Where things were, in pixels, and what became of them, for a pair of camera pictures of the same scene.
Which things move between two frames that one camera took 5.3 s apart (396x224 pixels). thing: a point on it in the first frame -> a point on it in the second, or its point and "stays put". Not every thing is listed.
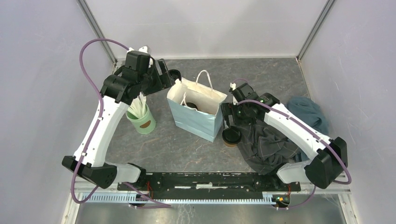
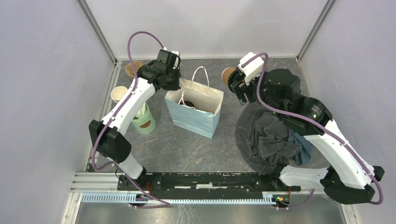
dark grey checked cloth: x=265 y=149 stays put
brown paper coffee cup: x=230 y=145 -> x=225 y=73
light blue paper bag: x=197 y=106 stays put
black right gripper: x=229 y=108 -> x=240 y=87
